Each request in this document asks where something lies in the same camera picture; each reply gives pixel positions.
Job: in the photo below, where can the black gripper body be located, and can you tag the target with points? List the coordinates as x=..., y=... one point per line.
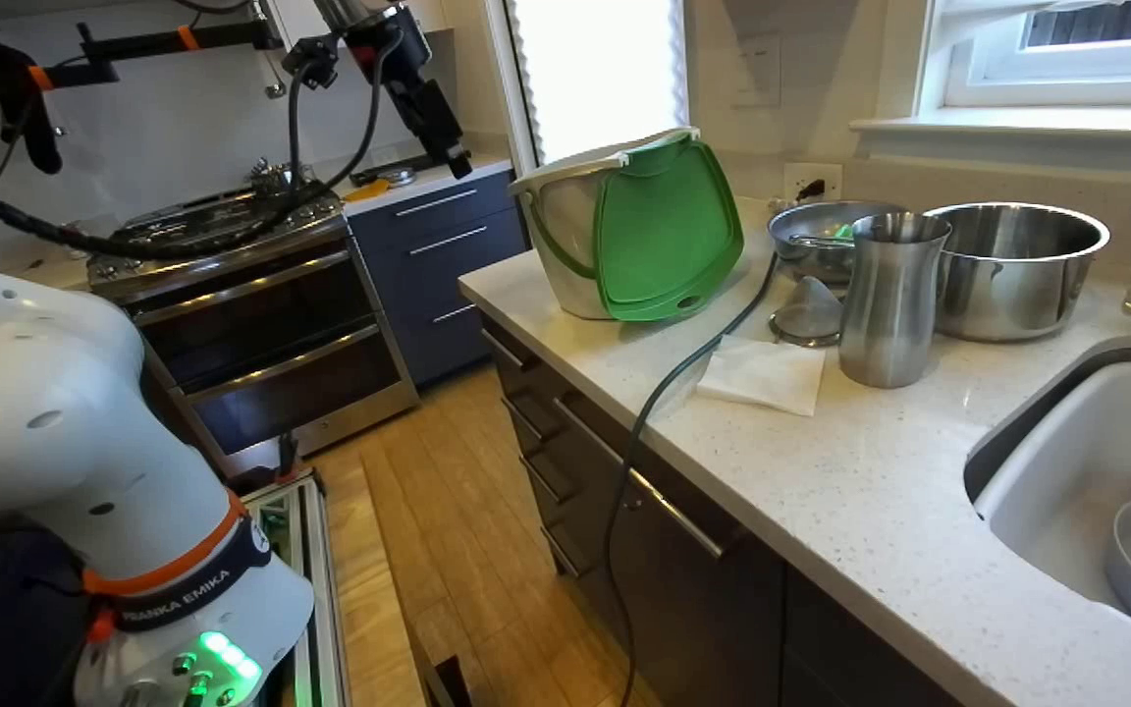
x=396, y=64

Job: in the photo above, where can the green plastic bin lid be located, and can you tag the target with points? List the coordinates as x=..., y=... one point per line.
x=669, y=238

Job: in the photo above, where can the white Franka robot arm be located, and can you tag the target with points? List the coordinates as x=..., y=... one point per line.
x=40, y=394

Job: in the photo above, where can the white plastic compost bin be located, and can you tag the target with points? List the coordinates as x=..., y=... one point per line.
x=566, y=241

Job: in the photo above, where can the blue drawer cabinet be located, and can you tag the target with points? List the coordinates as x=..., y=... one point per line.
x=441, y=279

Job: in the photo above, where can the stainless steel oven range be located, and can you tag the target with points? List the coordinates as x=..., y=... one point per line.
x=276, y=329

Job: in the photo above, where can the stainless steel colander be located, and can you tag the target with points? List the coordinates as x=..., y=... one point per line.
x=812, y=255

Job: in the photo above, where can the white paper napkin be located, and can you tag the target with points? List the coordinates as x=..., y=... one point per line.
x=763, y=374

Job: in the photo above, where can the tall stainless steel canister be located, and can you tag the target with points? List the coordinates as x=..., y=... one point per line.
x=888, y=309

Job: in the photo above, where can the robot mounting cart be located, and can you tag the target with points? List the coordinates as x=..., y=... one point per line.
x=312, y=590

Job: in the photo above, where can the dark counter cabinet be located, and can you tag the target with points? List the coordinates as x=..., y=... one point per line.
x=669, y=573

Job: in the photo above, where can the large stainless steel pot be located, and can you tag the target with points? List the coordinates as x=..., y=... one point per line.
x=1019, y=276

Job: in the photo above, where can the white framed kitchen window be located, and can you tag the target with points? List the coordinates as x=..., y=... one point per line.
x=1079, y=54

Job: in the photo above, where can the white kitchen sink basin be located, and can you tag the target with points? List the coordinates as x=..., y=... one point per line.
x=1079, y=486

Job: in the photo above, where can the black camera mount rod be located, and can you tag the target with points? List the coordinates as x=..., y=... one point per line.
x=108, y=54

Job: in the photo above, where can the white wall outlet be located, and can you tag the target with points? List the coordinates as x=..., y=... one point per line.
x=812, y=181

